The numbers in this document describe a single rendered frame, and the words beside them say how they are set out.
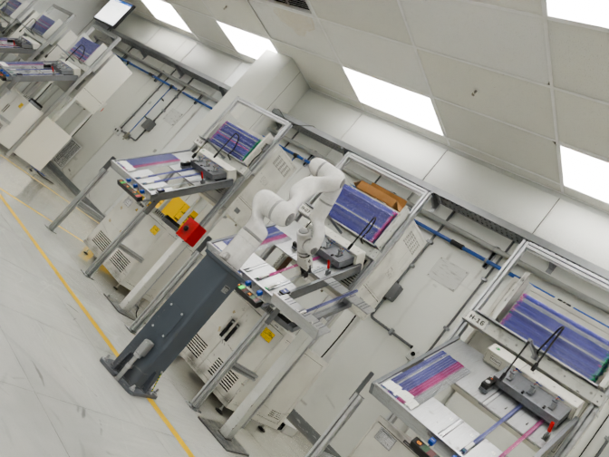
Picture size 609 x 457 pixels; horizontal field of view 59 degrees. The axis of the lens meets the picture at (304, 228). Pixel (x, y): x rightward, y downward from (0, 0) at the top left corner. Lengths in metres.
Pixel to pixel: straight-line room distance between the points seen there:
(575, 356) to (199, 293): 1.84
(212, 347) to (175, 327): 0.98
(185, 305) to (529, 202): 3.46
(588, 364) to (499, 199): 2.53
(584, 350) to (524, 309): 0.34
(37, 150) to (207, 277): 4.94
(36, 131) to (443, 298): 4.98
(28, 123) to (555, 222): 5.70
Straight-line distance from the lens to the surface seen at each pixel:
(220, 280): 2.56
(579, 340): 3.05
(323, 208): 3.02
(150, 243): 4.31
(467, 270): 4.95
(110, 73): 7.31
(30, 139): 7.21
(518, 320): 3.10
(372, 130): 6.15
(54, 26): 8.52
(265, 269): 3.30
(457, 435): 2.59
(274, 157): 4.60
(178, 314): 2.60
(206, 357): 3.55
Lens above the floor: 0.73
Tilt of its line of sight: 7 degrees up
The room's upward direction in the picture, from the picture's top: 40 degrees clockwise
